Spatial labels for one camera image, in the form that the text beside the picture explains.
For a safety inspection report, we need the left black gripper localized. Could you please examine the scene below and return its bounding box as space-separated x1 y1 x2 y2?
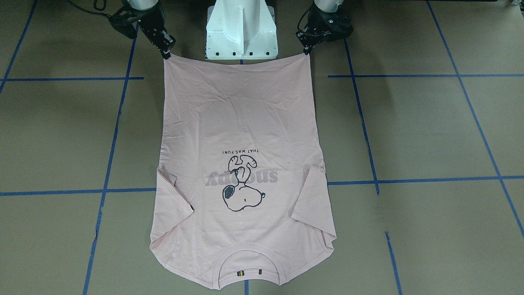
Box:
296 6 348 55

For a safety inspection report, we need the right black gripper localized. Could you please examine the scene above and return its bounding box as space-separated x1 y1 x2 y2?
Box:
138 6 176 60

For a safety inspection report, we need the pink Snoopy t-shirt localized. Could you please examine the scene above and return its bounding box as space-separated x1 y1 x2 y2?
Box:
149 54 337 290

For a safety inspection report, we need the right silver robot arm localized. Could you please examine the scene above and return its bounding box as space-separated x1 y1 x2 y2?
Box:
127 0 176 60

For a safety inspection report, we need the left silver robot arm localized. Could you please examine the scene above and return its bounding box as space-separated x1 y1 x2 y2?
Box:
295 0 354 55

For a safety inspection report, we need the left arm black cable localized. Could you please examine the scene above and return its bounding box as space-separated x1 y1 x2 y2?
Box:
296 10 314 35

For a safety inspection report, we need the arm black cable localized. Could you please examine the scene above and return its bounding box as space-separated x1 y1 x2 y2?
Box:
68 0 123 18
296 10 314 35

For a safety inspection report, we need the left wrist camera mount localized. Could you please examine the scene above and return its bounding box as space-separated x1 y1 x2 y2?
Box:
324 13 354 42

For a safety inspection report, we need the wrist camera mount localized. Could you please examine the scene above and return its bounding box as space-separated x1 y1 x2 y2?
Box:
324 13 354 42
108 5 139 39

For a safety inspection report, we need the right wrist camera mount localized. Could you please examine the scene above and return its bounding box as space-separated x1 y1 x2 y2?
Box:
108 5 139 39

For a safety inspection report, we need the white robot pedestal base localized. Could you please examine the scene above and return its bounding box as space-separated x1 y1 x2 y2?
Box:
205 0 279 60

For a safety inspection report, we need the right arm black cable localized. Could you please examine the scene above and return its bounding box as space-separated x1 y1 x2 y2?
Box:
68 0 123 18

